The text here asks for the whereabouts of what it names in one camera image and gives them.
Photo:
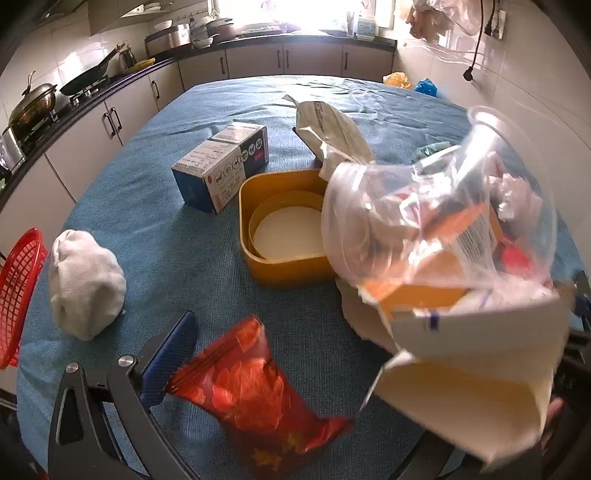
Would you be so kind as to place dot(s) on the blue tablecloth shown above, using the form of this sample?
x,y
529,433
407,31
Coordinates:
x,y
161,258

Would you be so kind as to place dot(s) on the blue white medicine box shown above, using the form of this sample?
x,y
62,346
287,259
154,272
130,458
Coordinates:
x,y
217,161

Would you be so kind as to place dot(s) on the orange white carton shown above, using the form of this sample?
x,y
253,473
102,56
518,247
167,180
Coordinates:
x,y
461,230

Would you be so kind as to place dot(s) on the white wall socket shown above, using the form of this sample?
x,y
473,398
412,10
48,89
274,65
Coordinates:
x,y
499,23

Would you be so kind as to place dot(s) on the black frying pan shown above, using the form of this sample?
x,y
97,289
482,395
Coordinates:
x,y
85,83

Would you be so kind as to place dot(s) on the hanging plastic bags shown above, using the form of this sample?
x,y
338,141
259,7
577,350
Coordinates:
x,y
434,18

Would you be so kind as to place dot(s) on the black kitchen countertop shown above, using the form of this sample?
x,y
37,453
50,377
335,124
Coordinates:
x,y
78,113

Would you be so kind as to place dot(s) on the steel kettle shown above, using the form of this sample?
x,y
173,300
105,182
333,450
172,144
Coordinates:
x,y
127,57

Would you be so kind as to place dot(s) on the white kitchen base cabinets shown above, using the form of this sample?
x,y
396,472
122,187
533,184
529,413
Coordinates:
x,y
92,152

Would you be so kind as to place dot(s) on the steel wok with lid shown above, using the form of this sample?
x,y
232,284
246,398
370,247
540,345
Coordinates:
x,y
32,104

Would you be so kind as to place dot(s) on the maroon pot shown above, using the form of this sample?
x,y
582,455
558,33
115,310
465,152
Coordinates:
x,y
220,27

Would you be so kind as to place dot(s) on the black gas stove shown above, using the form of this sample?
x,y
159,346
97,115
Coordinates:
x,y
46,122

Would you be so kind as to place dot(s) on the blue plastic bag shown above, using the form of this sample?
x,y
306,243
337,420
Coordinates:
x,y
425,86

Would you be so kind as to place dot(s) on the red snack packet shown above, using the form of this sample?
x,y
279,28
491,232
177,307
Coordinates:
x,y
249,397

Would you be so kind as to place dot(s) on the cream paper bag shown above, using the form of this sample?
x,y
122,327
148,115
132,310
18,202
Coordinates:
x,y
461,383

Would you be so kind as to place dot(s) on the steel electric cooker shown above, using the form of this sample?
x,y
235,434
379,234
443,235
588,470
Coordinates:
x,y
168,39

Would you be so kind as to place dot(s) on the yellow tray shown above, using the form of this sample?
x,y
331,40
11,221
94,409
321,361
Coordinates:
x,y
141,64

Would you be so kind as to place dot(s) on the yellow plastic bag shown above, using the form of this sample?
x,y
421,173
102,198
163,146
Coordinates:
x,y
396,80

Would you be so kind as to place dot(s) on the yellow rectangular box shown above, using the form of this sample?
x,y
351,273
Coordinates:
x,y
286,276

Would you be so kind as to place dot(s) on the kitchen window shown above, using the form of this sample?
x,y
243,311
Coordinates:
x,y
300,11

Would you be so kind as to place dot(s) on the clear plastic bag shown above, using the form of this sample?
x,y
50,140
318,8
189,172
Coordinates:
x,y
392,217

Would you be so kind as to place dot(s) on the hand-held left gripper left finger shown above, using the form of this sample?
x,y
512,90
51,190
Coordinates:
x,y
173,350

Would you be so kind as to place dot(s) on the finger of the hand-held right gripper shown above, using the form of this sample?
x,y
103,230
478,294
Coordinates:
x,y
582,300

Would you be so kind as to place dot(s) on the white cloth bundle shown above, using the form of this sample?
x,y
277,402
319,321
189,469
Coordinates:
x,y
85,286

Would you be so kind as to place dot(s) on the red plastic basket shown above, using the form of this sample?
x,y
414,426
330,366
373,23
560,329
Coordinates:
x,y
23,277

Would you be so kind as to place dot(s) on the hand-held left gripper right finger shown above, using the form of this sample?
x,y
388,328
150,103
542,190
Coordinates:
x,y
429,461

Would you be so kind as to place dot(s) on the teal tissue packet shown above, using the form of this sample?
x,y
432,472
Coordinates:
x,y
431,151

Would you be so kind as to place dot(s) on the white bowl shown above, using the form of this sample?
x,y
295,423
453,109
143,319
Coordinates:
x,y
202,42

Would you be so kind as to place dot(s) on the person's right hand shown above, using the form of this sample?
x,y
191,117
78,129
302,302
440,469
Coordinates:
x,y
553,422

